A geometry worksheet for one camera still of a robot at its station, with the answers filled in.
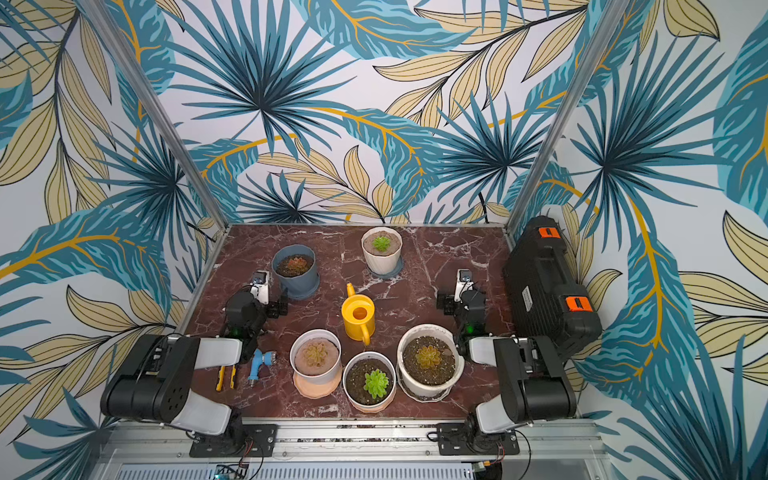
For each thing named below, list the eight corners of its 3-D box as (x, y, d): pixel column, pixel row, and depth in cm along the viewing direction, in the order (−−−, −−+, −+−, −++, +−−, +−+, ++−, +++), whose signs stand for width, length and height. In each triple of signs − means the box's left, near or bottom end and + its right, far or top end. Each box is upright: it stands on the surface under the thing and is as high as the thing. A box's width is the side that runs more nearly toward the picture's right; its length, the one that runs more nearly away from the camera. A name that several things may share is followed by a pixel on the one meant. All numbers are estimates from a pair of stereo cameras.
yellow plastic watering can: (343, 350, 90) (338, 333, 81) (347, 303, 100) (344, 283, 91) (373, 350, 90) (373, 333, 81) (375, 303, 100) (374, 283, 91)
